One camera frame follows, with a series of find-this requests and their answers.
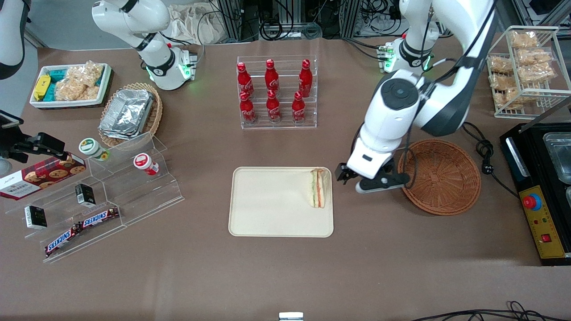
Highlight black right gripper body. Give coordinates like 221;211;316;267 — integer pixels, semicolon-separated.
0;128;21;164

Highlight triangular sandwich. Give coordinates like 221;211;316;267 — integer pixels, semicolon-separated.
309;168;332;209

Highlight beige plastic tray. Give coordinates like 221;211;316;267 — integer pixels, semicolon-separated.
228;166;335;238

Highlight round brown wicker basket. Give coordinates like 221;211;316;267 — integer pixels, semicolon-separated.
397;139;482;217

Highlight oval light wicker basket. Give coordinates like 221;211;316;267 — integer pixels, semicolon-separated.
98;82;164;148

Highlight red cookie box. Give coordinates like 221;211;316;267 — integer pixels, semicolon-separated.
0;153;87;202

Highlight green lid yogurt cup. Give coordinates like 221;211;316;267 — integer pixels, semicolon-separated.
79;138;110;161

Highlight white rectangular bin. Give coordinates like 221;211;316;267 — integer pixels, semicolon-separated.
29;63;112;109

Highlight yellow snack pack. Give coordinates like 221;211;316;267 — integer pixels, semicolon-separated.
33;74;51;101

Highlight small black carton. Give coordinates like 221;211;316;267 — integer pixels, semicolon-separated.
24;205;48;230
74;183;96;208

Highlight clear bag of rice crackers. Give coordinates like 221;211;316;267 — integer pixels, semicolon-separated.
55;61;104;101

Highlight red cola bottle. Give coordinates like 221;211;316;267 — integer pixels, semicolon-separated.
292;91;307;123
266;89;282;123
239;91;257;125
298;59;313;98
236;62;255;98
265;59;281;95

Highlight clear acrylic bottle rack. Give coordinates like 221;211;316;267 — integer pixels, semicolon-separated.
236;55;318;130

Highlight aluminium foil container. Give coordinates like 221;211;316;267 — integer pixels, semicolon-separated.
99;89;155;140

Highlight snickers bar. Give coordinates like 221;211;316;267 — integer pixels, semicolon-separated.
44;224;83;259
81;207;120;229

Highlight red lid yogurt cup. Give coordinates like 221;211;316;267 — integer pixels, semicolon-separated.
133;152;160;176

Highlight clear acrylic stepped display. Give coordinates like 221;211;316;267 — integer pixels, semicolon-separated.
4;131;185;264

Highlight black appliance with yellow panel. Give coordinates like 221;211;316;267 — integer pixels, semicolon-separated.
499;122;571;267

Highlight bagged fried snack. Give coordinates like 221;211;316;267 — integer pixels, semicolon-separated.
509;31;539;49
517;48;554;66
495;89;523;110
488;55;514;74
490;73;518;90
517;64;556;84

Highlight dark metal rod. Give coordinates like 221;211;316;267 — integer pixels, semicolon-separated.
517;95;571;134

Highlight beige cloth bag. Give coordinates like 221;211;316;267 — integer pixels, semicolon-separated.
169;4;224;45

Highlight steel pan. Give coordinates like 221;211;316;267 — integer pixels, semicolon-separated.
542;132;571;185

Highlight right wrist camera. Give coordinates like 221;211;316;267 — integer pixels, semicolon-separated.
0;111;24;131

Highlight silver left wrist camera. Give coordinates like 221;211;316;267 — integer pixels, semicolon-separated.
355;171;410;193

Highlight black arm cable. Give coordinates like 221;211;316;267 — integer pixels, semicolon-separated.
394;0;498;190

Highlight black power cable with plug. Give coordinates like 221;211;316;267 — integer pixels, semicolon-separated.
461;121;521;199

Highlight white wire rack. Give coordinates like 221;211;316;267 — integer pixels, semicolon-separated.
486;25;571;119

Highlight grey coiled cable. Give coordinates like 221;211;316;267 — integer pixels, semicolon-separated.
296;22;323;39

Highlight aluminium frame rack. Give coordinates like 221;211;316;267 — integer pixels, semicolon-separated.
213;0;403;41

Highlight black coiled cable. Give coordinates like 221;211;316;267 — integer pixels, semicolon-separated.
260;20;295;41

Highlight black base cable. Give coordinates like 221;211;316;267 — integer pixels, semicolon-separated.
160;12;207;59

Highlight black floor cables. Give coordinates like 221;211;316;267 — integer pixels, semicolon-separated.
410;301;571;321

